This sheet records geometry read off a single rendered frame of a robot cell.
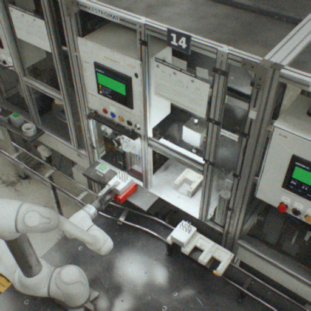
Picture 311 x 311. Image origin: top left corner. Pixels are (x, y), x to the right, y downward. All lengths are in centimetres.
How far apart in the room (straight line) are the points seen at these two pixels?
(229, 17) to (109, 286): 159
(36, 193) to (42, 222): 217
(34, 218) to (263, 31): 124
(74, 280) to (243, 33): 145
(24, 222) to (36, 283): 59
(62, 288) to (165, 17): 143
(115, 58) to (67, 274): 113
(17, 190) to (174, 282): 203
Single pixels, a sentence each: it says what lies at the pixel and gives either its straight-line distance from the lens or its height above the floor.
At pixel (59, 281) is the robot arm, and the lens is 219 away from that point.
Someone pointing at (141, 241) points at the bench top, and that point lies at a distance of 256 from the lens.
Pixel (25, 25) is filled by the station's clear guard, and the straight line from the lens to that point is 255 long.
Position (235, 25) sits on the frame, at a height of 201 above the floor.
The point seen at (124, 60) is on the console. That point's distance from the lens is 198.
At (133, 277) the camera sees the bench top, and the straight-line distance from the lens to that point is 244.
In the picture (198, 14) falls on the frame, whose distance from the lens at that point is 194.
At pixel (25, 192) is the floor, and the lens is 390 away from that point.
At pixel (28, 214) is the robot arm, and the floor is 154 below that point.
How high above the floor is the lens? 282
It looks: 45 degrees down
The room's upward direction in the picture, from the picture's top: straight up
